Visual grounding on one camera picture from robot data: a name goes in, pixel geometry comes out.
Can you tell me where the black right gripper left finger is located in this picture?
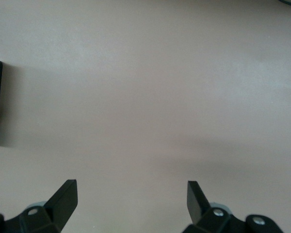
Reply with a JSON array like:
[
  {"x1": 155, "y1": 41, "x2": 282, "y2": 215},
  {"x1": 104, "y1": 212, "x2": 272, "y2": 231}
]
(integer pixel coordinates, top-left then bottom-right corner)
[{"x1": 0, "y1": 179, "x2": 78, "y2": 233}]

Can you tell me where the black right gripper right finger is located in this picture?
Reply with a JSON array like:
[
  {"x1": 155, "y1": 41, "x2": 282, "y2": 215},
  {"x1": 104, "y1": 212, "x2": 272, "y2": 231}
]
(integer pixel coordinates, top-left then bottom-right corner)
[{"x1": 183, "y1": 181, "x2": 284, "y2": 233}]

